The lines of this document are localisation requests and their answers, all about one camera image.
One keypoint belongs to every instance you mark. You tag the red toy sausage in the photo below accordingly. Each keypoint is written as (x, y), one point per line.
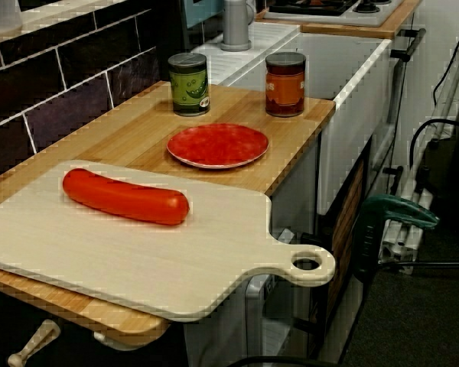
(126, 199)

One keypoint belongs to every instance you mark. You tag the green peas toy can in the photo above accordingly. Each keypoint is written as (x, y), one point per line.
(189, 84)

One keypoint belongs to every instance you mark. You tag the orange beans toy can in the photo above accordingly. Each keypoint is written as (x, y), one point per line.
(285, 88)

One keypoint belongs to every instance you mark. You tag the red round plate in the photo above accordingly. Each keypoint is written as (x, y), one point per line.
(218, 145)

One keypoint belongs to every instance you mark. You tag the white toy kitchen cabinet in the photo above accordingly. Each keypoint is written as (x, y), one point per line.
(294, 191)

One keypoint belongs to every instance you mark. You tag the pale wooden cutting board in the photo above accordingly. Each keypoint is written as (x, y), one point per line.
(137, 248)

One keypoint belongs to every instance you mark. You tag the white toy sink unit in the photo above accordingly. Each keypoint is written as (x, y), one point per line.
(348, 114)

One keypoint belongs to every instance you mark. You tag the grey toy faucet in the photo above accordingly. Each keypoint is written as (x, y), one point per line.
(235, 26)

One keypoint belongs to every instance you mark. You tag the green clamp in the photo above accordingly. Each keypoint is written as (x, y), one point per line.
(398, 208)

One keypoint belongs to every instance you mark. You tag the toy stove top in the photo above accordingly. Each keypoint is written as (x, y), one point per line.
(329, 11)

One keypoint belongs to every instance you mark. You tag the white wooden peg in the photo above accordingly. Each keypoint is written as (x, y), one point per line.
(34, 342)

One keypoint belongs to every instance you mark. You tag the white lidded jar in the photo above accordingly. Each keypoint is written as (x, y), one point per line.
(2, 15)

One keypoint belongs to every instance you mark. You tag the aluminium frame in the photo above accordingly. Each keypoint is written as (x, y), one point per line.
(396, 248)

